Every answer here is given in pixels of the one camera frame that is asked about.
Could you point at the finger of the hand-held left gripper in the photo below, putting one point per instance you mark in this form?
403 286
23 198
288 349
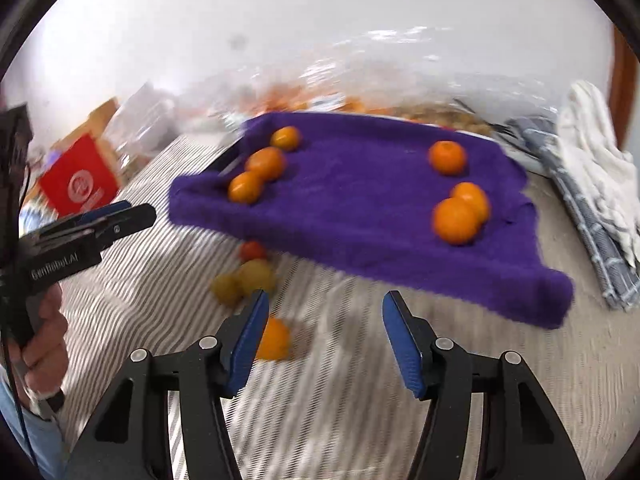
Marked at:
130 222
107 211

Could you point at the brown wooden door frame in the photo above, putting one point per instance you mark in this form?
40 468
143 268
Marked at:
625 75

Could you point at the grey checked cloth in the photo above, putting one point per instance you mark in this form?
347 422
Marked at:
595 240

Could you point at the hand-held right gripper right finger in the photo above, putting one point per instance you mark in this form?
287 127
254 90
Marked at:
405 345

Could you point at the yellow-green round fruit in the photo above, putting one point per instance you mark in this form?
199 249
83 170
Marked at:
256 276
226 288

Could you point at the empty clear plastic bag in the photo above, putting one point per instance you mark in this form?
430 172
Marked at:
145 115

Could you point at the person's left forearm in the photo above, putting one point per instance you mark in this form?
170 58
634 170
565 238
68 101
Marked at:
35 445

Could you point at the person's left hand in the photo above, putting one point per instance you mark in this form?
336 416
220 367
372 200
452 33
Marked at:
50 335

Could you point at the striped bed quilt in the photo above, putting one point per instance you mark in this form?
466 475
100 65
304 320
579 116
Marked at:
325 410

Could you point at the white striped towel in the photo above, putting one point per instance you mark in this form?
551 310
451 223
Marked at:
590 150

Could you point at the small red fruit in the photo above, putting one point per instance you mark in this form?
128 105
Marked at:
252 250

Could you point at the purple towel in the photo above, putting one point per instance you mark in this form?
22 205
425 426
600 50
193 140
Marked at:
360 210

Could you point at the clear bag of brown fruits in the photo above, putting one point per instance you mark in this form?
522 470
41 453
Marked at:
450 110

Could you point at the brown paper bag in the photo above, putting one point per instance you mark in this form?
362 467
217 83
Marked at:
100 112

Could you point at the red paper bag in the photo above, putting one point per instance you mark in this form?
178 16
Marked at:
80 180

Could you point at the orange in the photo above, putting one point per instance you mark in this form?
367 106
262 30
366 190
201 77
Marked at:
265 163
275 340
285 138
455 221
476 196
447 157
246 187

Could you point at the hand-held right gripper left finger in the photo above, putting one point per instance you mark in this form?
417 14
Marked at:
247 345

